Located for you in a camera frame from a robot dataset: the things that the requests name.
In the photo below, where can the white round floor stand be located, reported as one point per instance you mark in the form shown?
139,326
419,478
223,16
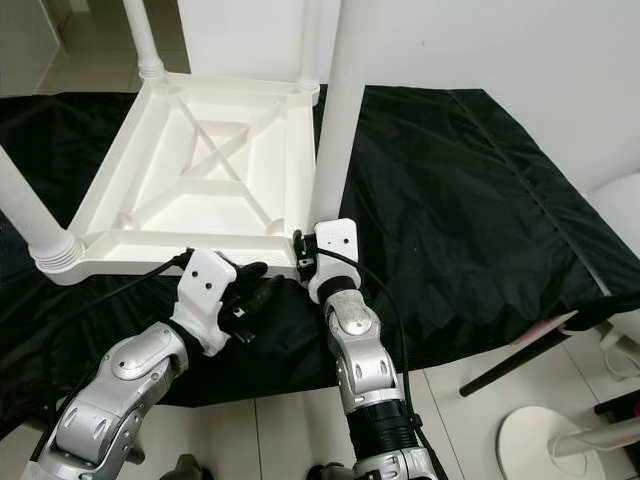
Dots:
530,440

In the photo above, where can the white plastic table leg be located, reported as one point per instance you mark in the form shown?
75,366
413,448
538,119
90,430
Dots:
143,35
308,40
360,100
30,215

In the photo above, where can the white plastic table top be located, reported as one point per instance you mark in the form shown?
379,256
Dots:
210,210

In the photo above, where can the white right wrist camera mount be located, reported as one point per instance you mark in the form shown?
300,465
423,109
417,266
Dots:
338,238

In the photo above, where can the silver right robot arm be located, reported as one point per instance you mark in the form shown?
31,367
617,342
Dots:
360,330

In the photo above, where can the grey robot foot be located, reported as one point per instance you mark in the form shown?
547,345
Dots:
185,470
325,473

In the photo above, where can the black metal table leg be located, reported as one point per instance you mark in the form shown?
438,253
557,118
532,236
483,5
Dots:
132,458
505,372

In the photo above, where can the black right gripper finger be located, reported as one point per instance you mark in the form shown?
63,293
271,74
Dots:
297,248

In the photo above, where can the grey right robot foot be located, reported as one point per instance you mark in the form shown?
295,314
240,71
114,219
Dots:
325,473

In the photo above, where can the grey left robot foot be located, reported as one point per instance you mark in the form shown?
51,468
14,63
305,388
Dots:
185,470

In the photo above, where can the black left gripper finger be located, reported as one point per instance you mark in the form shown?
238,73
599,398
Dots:
252,271
271,291

